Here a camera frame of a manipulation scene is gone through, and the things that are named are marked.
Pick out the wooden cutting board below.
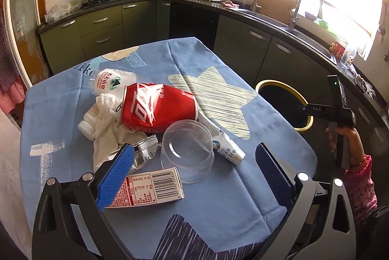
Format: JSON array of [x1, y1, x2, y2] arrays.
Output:
[[255, 0, 300, 25]]

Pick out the black kitchen countertop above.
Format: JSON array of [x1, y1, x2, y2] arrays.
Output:
[[38, 0, 389, 121]]

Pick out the person's right forearm pink sleeve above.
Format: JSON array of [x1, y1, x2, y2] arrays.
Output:
[[343, 155, 380, 225]]

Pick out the white tissue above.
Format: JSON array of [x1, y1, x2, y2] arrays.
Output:
[[91, 94, 149, 172]]

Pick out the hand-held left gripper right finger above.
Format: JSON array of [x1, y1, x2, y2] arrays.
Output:
[[255, 141, 357, 260]]

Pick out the red box with figurines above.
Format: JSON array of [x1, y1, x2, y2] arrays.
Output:
[[330, 42, 357, 67]]

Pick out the person's right hand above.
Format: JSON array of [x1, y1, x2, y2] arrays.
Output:
[[325, 126, 367, 168]]

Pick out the crushed red soda can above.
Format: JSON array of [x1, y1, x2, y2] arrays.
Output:
[[120, 82, 199, 134]]

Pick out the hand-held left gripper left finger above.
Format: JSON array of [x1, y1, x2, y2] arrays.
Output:
[[32, 143, 136, 260]]

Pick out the person's dark clothing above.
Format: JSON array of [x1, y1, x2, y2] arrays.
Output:
[[354, 207, 389, 260]]

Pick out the clear plastic bag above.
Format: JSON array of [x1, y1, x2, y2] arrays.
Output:
[[45, 2, 82, 22]]

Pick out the blue star print tablecloth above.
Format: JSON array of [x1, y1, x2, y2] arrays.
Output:
[[20, 37, 315, 260]]

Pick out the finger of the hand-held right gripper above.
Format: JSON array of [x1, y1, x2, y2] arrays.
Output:
[[298, 104, 335, 119]]

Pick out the red checkered cloth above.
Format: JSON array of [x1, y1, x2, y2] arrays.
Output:
[[0, 26, 27, 116]]

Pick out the clear plastic cup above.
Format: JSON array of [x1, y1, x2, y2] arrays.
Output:
[[161, 119, 215, 184]]

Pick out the white squeezed drink pouch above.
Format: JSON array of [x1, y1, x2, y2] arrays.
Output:
[[197, 113, 246, 166]]

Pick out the silver foil wrapper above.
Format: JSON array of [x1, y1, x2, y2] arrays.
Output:
[[128, 137, 160, 174]]

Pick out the yellow rimmed dark trash bin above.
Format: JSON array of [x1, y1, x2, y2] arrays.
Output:
[[255, 80, 315, 130]]

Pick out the green kitchen cabinets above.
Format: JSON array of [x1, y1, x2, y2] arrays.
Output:
[[38, 0, 389, 157]]

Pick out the steel kitchen faucet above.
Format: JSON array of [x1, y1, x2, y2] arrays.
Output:
[[289, 0, 323, 30]]

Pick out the crushed clear water bottle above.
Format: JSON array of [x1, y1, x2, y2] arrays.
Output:
[[89, 68, 137, 96]]

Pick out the red and white carton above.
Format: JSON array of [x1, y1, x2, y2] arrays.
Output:
[[105, 167, 185, 209]]

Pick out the crumpled plastic packets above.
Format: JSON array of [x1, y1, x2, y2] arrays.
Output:
[[355, 74, 377, 98]]

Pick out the small white plastic bottle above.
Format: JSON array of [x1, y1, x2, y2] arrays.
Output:
[[77, 104, 102, 140]]

